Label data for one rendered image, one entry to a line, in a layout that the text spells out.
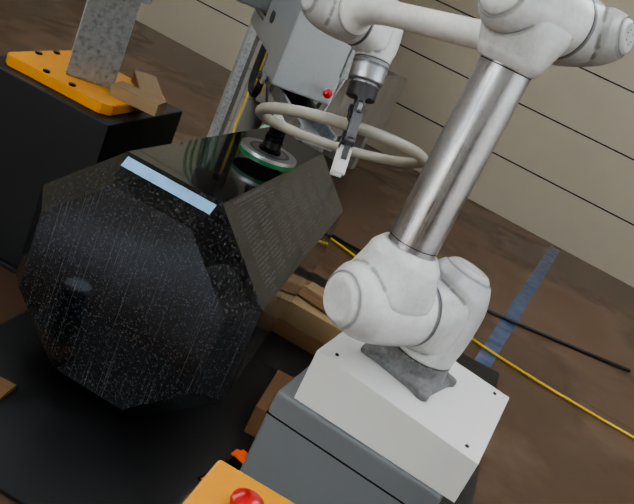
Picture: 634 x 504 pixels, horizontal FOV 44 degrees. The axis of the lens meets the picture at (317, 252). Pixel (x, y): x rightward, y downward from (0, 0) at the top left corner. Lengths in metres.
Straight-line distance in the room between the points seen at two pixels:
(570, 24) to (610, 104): 5.90
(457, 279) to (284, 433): 0.49
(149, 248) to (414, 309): 1.11
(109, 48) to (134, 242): 1.06
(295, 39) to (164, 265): 0.85
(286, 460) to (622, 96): 6.00
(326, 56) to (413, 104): 5.01
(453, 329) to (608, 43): 0.61
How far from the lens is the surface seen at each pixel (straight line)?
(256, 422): 2.84
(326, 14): 1.80
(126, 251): 2.44
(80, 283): 2.57
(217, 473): 0.95
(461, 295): 1.61
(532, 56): 1.42
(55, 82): 3.17
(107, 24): 3.22
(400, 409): 1.59
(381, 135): 1.93
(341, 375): 1.60
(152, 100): 3.16
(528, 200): 7.48
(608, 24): 1.53
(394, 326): 1.49
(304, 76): 2.67
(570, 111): 7.37
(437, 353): 1.65
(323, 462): 1.69
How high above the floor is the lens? 1.67
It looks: 21 degrees down
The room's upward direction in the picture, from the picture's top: 25 degrees clockwise
